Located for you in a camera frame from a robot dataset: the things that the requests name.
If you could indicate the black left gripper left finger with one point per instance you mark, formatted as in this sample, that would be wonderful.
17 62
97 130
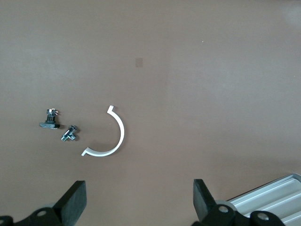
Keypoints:
75 200

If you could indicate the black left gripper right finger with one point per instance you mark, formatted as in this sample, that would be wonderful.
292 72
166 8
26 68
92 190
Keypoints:
202 200

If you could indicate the white drawer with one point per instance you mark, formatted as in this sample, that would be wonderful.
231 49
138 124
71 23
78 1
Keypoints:
270 195
294 219
282 207

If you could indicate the small metal fitting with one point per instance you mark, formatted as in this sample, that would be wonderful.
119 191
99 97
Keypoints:
68 134

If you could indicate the black switch contact block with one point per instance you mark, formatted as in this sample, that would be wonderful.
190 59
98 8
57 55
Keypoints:
49 124

